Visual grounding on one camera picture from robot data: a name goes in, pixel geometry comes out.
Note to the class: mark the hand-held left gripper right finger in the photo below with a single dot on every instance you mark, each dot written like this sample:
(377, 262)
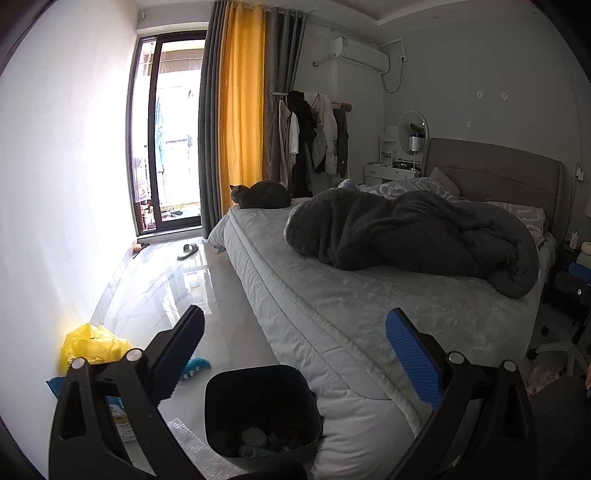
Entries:
(413, 355)

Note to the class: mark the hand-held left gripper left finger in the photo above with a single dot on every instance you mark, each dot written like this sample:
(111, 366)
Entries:
(182, 350)

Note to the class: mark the dark plastic waste bin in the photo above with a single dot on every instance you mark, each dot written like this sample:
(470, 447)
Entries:
(258, 392)

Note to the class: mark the teal dinosaur toy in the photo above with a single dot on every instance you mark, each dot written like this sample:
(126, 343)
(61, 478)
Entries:
(196, 368)

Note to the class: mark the bed with grey mattress cover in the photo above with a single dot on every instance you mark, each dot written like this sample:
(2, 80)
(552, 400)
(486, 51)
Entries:
(332, 314)

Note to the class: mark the bubble wrap sheet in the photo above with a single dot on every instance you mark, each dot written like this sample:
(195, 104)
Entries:
(194, 443)

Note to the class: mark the yellow plastic bag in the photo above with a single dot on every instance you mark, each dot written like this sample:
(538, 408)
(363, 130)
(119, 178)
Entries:
(87, 344)

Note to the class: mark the grey slipper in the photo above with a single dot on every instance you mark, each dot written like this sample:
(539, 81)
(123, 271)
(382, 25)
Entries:
(188, 251)

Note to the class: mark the small brown floor object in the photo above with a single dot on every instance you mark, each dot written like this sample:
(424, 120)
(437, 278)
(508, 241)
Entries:
(138, 249)

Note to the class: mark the dark grey fleece blanket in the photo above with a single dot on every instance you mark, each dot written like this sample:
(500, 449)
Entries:
(406, 235)

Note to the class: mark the pink cloth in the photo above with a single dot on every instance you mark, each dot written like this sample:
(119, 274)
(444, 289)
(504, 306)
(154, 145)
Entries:
(545, 379)

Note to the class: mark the grey patterned duvet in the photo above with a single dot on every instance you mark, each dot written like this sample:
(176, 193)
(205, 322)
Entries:
(401, 188)

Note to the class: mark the office chair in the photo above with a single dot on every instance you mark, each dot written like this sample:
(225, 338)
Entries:
(572, 295)

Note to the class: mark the grey cat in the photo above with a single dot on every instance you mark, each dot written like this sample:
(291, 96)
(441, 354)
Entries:
(265, 194)

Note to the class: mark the grey patterned pillow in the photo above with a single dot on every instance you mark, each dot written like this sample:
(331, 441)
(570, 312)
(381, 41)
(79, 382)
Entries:
(521, 214)

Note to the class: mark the taupe cushion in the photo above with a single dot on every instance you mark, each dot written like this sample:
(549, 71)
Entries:
(443, 180)

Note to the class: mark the dark nightstand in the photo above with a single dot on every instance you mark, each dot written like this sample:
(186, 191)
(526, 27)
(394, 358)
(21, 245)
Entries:
(564, 261)

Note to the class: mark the white vanity table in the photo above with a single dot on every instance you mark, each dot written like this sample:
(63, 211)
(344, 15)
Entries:
(385, 173)

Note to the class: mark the small white bottle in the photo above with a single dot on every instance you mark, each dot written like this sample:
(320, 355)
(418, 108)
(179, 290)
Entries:
(575, 240)

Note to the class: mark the white and green plush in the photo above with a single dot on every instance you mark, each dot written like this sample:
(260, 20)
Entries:
(586, 254)

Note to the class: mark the taupe padded headboard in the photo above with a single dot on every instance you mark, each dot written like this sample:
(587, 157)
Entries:
(498, 170)

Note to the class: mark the small white table lamp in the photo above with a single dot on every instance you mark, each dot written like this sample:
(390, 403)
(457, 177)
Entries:
(416, 144)

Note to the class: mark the white desktop shelf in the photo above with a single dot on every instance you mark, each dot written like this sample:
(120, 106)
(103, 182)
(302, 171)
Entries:
(388, 144)

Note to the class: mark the black framed glass door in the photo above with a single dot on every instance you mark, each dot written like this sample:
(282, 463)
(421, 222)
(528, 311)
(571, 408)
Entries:
(159, 138)

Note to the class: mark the grey curtain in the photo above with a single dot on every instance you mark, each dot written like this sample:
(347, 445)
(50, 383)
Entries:
(210, 138)
(281, 55)

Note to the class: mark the dark grey garment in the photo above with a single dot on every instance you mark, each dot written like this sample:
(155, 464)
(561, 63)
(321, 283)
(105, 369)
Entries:
(341, 147)

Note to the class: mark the beige coat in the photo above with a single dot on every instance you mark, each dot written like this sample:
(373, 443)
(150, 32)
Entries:
(278, 143)

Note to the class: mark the white jacket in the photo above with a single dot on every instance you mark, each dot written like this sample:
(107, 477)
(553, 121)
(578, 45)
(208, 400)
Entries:
(325, 138)

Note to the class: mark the black garment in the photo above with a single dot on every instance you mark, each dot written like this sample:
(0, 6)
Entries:
(302, 138)

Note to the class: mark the yellow curtain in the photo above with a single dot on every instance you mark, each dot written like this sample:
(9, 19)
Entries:
(242, 101)

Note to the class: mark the clothes rack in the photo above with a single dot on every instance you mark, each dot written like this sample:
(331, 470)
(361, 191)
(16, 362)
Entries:
(277, 94)

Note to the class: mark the white air conditioner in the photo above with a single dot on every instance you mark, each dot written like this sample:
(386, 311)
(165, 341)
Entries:
(355, 54)

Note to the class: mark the wall socket with charger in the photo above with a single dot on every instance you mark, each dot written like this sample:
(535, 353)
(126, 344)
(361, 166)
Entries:
(579, 173)

